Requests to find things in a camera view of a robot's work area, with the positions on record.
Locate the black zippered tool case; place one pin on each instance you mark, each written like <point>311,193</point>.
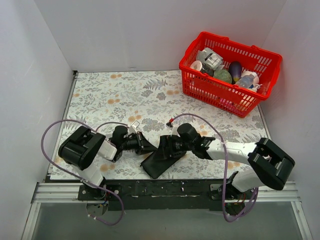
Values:
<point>154,168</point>

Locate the floral patterned table mat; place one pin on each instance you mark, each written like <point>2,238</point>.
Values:
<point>152,98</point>

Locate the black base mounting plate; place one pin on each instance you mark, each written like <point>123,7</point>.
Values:
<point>148,194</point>

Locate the green textured ball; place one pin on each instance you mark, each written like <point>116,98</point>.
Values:
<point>223,75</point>

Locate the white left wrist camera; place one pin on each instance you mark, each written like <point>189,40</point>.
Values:
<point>134,128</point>

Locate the grey foil snack pouch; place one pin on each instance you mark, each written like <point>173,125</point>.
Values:
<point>210,58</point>

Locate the aluminium frame rail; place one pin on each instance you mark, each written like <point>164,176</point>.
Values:
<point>67,192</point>

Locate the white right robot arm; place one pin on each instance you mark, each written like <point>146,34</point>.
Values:
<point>270,165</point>

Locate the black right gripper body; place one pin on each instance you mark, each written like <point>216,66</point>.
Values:
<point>167,144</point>

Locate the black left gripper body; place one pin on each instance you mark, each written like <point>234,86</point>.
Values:
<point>140,144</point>

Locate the white pink cup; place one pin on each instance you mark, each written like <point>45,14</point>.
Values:
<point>197,66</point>

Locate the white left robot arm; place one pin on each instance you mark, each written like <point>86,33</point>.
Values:
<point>80,149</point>

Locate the red plastic shopping basket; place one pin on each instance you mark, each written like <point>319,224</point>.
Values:
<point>229,97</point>

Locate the purple toy eggplant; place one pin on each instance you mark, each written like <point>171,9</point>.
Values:
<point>235,70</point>

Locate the white round toy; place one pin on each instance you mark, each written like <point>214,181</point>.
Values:
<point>256,82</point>

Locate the clear plastic bottle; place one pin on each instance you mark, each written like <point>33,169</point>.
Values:
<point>245,82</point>

